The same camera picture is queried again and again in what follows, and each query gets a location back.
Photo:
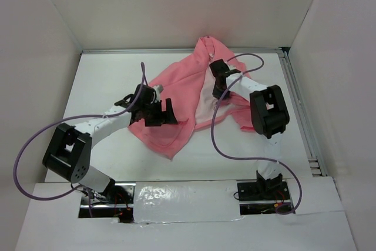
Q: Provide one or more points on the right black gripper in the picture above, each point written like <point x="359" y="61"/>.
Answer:
<point x="217" y="93"/>

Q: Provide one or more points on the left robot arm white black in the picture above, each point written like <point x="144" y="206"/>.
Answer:
<point x="69" y="151"/>

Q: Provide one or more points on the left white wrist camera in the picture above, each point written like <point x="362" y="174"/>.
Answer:
<point x="144" y="95"/>

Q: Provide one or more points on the pink zip jacket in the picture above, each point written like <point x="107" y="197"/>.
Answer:
<point x="189" y="84"/>

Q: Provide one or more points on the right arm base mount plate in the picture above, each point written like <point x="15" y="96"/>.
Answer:
<point x="253" y="202"/>

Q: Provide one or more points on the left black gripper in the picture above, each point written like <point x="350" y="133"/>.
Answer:
<point x="164" y="117"/>

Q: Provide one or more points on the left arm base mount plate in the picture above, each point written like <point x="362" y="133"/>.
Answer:
<point x="118" y="203"/>

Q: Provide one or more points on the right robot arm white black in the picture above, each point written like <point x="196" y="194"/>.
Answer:
<point x="269" y="118"/>

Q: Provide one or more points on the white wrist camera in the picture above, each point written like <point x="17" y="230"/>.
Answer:
<point x="144" y="95"/>
<point x="220" y="69"/>

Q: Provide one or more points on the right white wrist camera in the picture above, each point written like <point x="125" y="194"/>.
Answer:
<point x="220" y="69"/>

